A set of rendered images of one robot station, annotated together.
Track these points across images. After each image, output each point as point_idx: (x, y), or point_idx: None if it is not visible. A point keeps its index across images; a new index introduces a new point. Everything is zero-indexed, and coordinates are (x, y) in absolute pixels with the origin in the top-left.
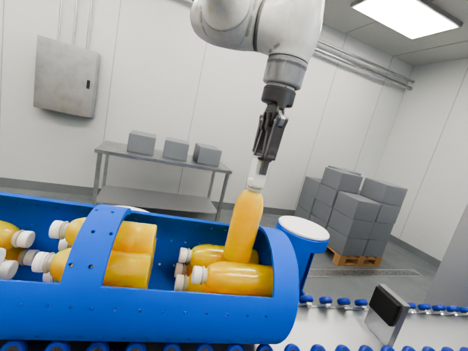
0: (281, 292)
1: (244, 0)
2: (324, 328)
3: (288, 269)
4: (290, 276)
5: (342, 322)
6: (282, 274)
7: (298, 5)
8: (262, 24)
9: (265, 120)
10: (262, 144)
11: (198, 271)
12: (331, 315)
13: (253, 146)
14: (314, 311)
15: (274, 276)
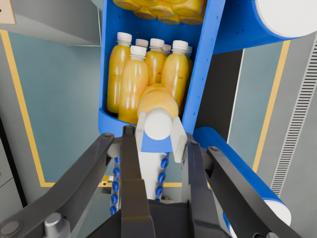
0: (99, 116)
1: None
2: (145, 162)
3: (105, 129)
4: (102, 128)
5: (147, 178)
6: (104, 122)
7: None
8: None
9: (189, 226)
10: (185, 168)
11: (133, 49)
12: (154, 174)
13: (223, 154)
14: (159, 164)
15: (103, 113)
